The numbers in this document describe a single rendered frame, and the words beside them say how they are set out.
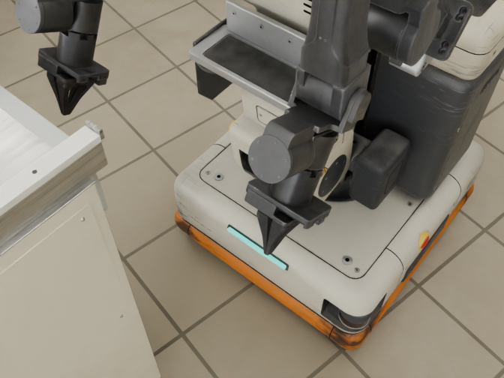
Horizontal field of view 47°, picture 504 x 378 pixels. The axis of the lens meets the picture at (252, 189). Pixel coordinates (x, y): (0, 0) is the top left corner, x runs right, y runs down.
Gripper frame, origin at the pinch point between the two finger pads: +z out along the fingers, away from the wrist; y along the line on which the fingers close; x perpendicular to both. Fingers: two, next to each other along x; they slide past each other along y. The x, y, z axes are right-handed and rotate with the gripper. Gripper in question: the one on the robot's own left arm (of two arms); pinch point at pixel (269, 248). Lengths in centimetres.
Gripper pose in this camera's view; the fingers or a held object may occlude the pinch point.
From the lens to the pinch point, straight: 82.5
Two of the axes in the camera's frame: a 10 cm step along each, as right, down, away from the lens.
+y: 7.8, 4.9, -3.9
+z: -2.8, 8.3, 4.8
